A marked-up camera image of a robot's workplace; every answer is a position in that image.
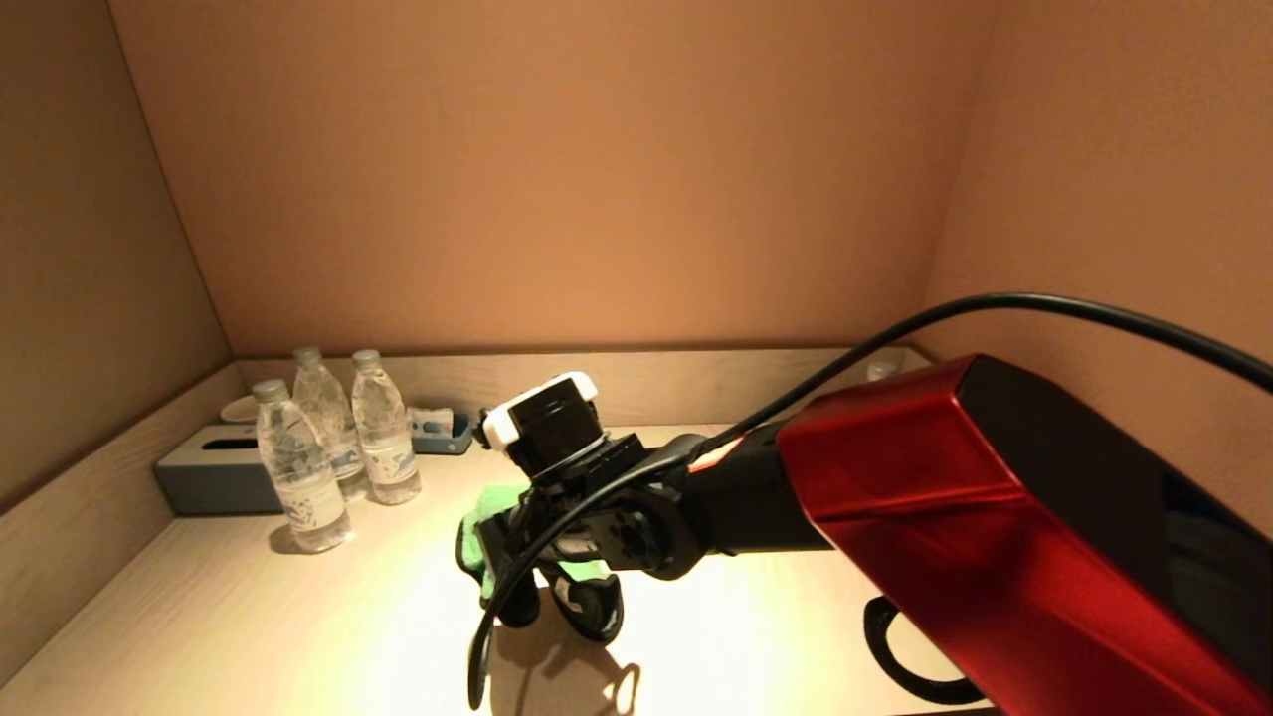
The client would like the green microfibre cloth black edge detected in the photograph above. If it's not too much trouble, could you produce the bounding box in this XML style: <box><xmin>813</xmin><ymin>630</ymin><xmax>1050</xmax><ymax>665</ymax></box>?
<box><xmin>455</xmin><ymin>484</ymin><xmax>613</xmax><ymax>603</ymax></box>

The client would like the small blue tray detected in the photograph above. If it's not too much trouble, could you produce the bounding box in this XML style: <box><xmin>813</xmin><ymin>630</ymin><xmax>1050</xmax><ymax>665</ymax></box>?
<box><xmin>410</xmin><ymin>412</ymin><xmax>473</xmax><ymax>456</ymax></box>

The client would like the clear water bottle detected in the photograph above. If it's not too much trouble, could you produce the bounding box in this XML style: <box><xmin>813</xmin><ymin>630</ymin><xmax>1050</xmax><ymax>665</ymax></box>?
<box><xmin>251</xmin><ymin>379</ymin><xmax>351</xmax><ymax>554</ymax></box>
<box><xmin>350</xmin><ymin>349</ymin><xmax>423</xmax><ymax>506</ymax></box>
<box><xmin>291</xmin><ymin>346</ymin><xmax>369</xmax><ymax>501</ymax></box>

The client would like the grey-blue tissue box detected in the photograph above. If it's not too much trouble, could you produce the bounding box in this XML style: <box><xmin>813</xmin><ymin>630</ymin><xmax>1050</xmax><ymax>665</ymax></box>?
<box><xmin>154</xmin><ymin>426</ymin><xmax>287</xmax><ymax>516</ymax></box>

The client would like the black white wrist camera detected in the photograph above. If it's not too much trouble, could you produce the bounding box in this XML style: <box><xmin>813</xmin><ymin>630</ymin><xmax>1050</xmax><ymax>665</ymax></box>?
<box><xmin>481</xmin><ymin>372</ymin><xmax>608</xmax><ymax>478</ymax></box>

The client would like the black cable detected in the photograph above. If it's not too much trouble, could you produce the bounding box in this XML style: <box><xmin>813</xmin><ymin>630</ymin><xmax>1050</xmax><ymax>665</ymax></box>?
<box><xmin>467</xmin><ymin>291</ymin><xmax>1273</xmax><ymax>712</ymax></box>
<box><xmin>863</xmin><ymin>595</ymin><xmax>986</xmax><ymax>707</ymax></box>

